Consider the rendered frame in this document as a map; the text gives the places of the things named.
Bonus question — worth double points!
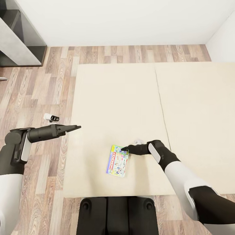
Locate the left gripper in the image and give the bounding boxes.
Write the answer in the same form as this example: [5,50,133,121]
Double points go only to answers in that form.
[38,124,81,141]

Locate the board game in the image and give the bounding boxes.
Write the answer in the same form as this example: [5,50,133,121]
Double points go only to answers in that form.
[106,145,129,178]

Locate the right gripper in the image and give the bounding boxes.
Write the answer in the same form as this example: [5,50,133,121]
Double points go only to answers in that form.
[121,144,144,156]

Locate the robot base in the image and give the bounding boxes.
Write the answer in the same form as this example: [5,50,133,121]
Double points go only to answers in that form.
[76,196,159,235]

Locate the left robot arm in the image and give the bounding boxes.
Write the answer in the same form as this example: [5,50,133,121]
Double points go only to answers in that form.
[0,113,81,235]

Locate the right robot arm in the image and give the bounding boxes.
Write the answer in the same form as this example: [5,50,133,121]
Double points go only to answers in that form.
[121,139,235,235]

